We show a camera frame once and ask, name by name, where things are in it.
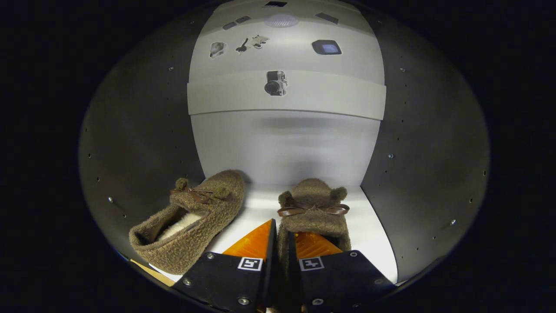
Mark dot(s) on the brown fuzzy shoe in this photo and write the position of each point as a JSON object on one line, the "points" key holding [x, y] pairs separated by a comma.
{"points": [[186, 252], [312, 191]]}

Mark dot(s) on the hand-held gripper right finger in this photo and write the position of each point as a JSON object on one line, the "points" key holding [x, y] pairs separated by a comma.
{"points": [[294, 282]]}

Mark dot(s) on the dark grey shoe cabinet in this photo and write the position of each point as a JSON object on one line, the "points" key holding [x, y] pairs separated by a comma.
{"points": [[130, 130]]}

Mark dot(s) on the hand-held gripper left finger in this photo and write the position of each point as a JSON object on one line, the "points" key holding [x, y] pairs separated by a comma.
{"points": [[270, 278]]}

